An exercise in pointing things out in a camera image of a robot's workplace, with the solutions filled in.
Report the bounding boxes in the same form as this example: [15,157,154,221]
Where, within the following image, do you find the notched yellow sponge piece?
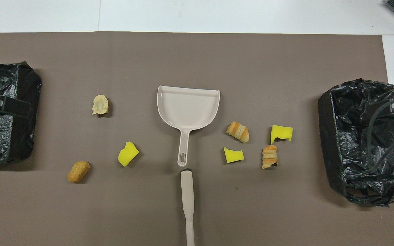
[271,125,293,145]

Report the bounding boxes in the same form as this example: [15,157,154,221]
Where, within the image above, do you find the pale toy croissant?
[92,95,109,115]

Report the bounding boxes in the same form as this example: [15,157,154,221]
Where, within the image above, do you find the beige hand brush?
[180,168,196,246]

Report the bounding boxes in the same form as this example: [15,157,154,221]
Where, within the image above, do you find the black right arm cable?
[366,97,394,172]

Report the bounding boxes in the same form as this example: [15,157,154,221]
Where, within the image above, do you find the beige plastic dustpan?
[157,85,221,167]

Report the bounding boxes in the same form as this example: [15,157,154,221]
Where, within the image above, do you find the brown table mat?
[0,32,394,246]

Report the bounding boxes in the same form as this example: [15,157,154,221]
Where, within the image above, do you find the orange striped toy croissant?
[226,121,250,143]
[262,145,279,169]

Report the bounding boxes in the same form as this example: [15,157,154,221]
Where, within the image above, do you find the brown toy bread roll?
[67,161,90,183]

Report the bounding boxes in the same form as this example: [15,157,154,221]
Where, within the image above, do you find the small yellow sponge piece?
[224,147,244,163]

